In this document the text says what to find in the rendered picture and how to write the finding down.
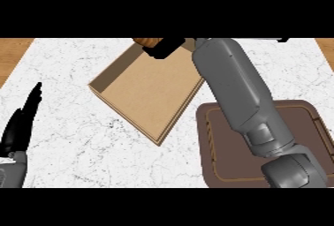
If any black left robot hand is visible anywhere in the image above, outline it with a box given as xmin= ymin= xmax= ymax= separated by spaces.
xmin=0 ymin=81 xmax=44 ymax=158

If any brown croissant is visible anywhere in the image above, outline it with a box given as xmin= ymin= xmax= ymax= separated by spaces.
xmin=131 ymin=38 xmax=164 ymax=48

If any brown tray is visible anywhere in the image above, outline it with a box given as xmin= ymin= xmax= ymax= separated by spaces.
xmin=195 ymin=99 xmax=334 ymax=189

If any open cardboard box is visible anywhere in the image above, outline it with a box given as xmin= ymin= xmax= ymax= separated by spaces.
xmin=87 ymin=38 xmax=205 ymax=147

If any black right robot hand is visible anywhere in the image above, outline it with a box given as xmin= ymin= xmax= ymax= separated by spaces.
xmin=141 ymin=38 xmax=198 ymax=60

